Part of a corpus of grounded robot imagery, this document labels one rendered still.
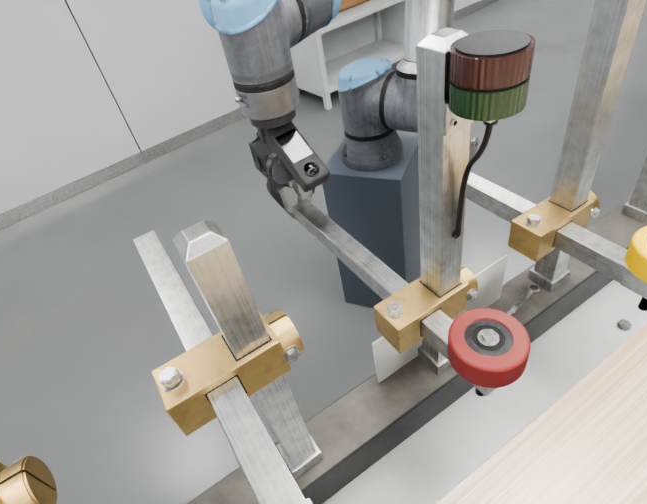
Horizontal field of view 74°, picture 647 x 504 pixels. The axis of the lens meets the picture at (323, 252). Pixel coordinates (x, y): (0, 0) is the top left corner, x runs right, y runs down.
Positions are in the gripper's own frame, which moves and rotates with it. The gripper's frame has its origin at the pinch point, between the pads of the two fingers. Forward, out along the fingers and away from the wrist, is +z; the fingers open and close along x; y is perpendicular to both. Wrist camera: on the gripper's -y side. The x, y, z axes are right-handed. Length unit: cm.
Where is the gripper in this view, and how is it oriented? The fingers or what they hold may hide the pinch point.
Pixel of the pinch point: (301, 216)
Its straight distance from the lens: 79.0
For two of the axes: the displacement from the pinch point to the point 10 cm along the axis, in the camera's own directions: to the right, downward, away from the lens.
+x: -8.4, 4.6, -3.0
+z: 1.5, 7.1, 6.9
